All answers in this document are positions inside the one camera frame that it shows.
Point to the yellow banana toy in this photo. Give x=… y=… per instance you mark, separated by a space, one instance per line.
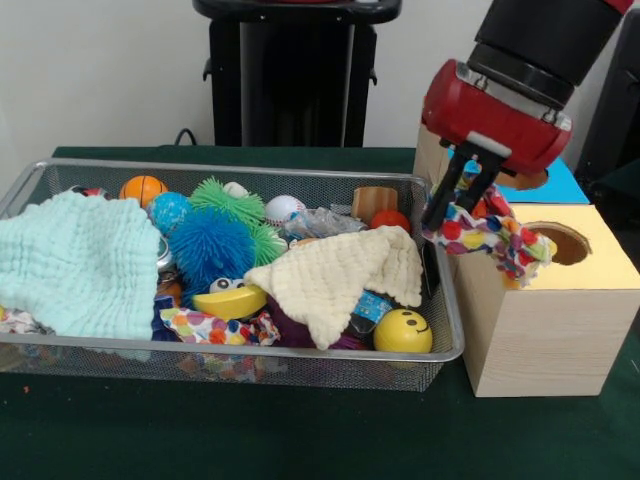
x=230 y=302

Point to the white baseball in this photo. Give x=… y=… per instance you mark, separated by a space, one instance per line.
x=282 y=207

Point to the blue spiky rubber ball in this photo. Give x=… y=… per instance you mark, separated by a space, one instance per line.
x=210 y=247

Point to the cream muslin cloth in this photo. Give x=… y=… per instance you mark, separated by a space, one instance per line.
x=325 y=280

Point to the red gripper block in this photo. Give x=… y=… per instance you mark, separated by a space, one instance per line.
x=485 y=120

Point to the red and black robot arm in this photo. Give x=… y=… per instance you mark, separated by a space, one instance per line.
x=545 y=40

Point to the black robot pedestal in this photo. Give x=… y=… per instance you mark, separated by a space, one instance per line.
x=290 y=85

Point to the green spiky rubber toy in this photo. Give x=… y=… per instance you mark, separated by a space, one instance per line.
x=220 y=199

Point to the colourful polka dot cloth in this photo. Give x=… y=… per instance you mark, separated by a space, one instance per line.
x=210 y=327
x=480 y=235

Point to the orange basketball toy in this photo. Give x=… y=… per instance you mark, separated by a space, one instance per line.
x=142 y=189

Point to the red orange ball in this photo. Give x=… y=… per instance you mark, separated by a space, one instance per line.
x=390 y=220

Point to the silver mesh bin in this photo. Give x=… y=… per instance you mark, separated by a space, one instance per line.
x=350 y=367

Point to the mint green muslin cloth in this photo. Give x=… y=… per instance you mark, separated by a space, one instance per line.
x=75 y=260

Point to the yellow smiley face ball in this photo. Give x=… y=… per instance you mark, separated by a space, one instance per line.
x=400 y=332

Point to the wooden box with three holes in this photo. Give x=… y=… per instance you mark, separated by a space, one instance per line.
x=540 y=340

